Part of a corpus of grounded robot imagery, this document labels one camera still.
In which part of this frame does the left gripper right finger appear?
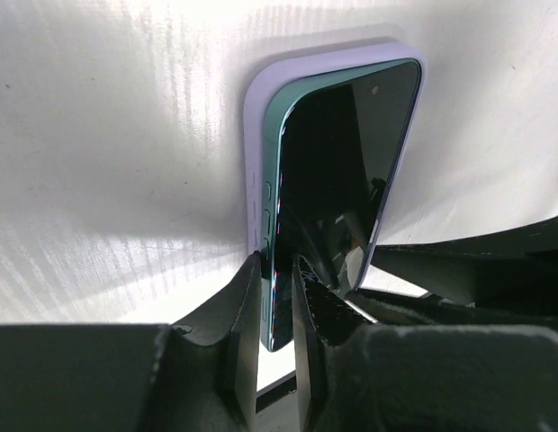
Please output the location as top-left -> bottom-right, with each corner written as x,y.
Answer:
292,256 -> 558,431

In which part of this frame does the lavender phone case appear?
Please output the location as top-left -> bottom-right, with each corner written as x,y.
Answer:
242,40 -> 429,289

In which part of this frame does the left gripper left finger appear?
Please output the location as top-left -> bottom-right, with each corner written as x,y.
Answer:
0,254 -> 261,431

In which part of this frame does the black phone teal edge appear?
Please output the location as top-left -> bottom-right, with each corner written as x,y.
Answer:
261,58 -> 423,352

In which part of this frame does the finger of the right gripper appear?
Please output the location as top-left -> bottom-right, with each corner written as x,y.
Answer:
346,216 -> 558,324

